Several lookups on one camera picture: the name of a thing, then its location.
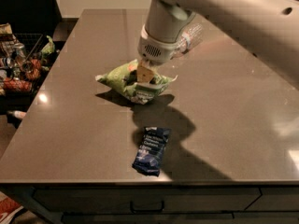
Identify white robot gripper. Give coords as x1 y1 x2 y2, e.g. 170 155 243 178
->
136 0 195 82

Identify green jalapeno chip bag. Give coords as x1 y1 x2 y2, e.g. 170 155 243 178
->
95 60 177 105

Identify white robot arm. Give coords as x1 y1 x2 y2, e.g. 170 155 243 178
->
138 0 299 85

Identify clear plastic water bottle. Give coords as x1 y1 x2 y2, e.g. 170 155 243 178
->
173 23 203 58

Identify dark blue snack bag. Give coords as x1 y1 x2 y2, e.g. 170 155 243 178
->
132 127 171 176

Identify white red-capped bottle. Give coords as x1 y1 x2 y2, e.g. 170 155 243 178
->
7 110 26 120

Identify orange white floor packet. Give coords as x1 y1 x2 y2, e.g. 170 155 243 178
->
0 193 23 224

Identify black wire basket with snacks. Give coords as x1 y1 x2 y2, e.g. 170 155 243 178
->
0 23 58 105

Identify black drawer handle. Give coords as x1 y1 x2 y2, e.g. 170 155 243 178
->
130 201 165 214

